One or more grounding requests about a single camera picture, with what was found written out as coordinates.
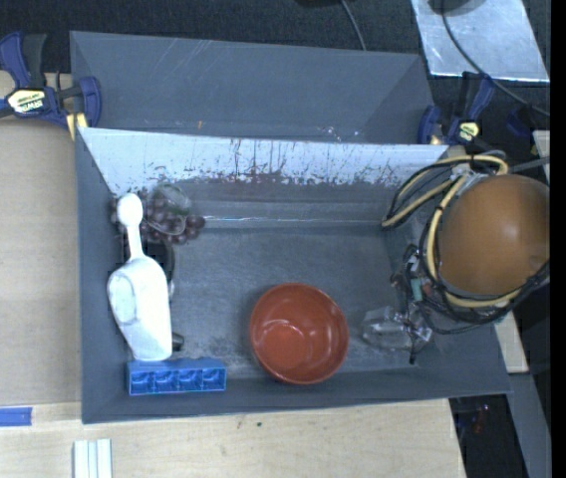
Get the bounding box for clear glass block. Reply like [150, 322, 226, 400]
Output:
[361, 305, 433, 353]

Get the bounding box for red bowl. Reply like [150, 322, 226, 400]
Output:
[248, 282, 351, 386]

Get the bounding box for grey metal bin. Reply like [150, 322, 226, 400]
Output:
[68, 30, 514, 425]

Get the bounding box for purple toy grapes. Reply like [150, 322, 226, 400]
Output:
[109, 190, 207, 247]

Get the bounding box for blue rectangular block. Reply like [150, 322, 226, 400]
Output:
[125, 357, 228, 397]

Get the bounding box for clear glass cup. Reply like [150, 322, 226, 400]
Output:
[149, 181, 193, 234]

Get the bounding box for white plastic scoop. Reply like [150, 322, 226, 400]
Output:
[106, 192, 174, 363]

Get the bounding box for pale wood flat board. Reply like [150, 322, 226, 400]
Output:
[0, 117, 83, 408]

